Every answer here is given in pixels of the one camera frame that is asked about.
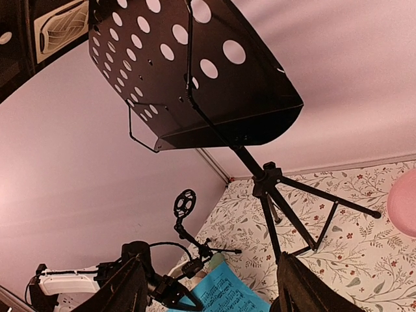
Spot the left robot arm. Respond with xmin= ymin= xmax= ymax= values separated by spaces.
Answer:
xmin=24 ymin=240 xmax=203 ymax=311

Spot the blue paper sheet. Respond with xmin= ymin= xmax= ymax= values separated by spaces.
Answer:
xmin=191 ymin=262 xmax=270 ymax=312

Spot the left aluminium frame post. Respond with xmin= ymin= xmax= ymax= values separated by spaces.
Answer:
xmin=195 ymin=148 xmax=231 ymax=188

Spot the mint green toy microphone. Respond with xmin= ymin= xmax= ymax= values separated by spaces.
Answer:
xmin=208 ymin=253 xmax=225 ymax=271

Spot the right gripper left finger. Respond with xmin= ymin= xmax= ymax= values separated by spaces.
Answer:
xmin=75 ymin=253 xmax=150 ymax=312

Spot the black shock mount tripod stand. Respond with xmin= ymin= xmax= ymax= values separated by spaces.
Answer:
xmin=173 ymin=188 xmax=243 ymax=261

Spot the pink plate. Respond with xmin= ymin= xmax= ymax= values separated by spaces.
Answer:
xmin=387 ymin=169 xmax=415 ymax=239

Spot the black music stand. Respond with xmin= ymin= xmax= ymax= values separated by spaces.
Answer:
xmin=88 ymin=1 xmax=381 ymax=256

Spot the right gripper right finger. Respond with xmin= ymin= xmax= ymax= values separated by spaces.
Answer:
xmin=270 ymin=252 xmax=362 ymax=312

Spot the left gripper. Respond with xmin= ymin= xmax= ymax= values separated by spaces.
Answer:
xmin=151 ymin=274 xmax=203 ymax=311

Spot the floral table mat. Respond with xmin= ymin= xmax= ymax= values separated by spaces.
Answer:
xmin=196 ymin=161 xmax=415 ymax=311

